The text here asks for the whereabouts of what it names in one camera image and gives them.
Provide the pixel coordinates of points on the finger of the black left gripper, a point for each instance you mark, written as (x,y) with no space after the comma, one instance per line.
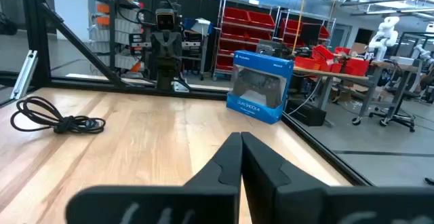
(158,54)
(173,54)

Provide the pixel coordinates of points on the red plastic bin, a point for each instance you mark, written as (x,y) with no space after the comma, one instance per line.
(356,67)

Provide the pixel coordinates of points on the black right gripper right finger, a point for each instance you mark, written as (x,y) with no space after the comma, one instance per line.
(288,203)

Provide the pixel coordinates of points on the grey parts organiser shelf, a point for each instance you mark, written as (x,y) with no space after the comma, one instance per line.
(122,30)

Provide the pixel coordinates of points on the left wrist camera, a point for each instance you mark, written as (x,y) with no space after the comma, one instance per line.
(165,19)

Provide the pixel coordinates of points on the black equipment case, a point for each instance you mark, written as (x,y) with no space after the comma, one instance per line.
(305,112)

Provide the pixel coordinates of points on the blue DualShock 4 box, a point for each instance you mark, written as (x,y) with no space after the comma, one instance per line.
(264,61)

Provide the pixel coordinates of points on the grey-legged work table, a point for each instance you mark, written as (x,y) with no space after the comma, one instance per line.
(334,76)

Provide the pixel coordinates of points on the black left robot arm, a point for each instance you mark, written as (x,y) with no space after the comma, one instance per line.
(166,79)

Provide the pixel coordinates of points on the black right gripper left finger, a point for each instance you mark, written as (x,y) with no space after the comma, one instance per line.
(203,203)

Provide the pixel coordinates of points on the white robot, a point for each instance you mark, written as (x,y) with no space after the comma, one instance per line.
(384,35)

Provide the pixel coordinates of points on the silver aluminium bracket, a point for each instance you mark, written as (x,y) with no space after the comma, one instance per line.
(24,74)

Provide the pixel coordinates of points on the black aluminium table frame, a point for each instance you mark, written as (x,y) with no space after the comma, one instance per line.
(35,30)

